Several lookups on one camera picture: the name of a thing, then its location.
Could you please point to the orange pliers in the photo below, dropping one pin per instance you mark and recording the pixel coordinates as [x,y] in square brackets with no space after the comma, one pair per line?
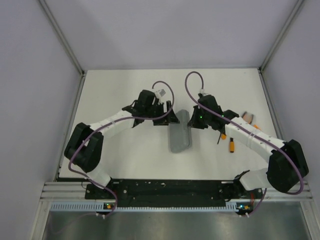
[248,117]

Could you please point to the orange black screwdriver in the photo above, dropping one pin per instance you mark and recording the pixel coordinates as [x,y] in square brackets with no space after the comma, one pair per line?
[221,137]
[231,145]

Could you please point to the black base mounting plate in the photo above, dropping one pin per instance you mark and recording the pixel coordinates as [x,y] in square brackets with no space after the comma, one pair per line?
[159,193]

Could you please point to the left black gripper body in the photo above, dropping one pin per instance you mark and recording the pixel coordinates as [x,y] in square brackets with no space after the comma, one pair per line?
[155,110]

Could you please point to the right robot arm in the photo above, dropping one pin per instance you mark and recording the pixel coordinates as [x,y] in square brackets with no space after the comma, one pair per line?
[286,162]

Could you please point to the grey plastic tool case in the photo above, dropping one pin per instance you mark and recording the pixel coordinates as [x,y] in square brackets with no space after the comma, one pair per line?
[179,134]

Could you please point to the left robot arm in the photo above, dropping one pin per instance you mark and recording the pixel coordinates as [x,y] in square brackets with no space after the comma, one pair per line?
[85,146]

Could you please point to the white slotted cable duct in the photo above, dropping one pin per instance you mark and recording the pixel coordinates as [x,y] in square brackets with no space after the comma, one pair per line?
[61,206]

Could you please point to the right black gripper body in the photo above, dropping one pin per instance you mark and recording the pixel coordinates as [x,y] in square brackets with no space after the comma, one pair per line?
[207,118]

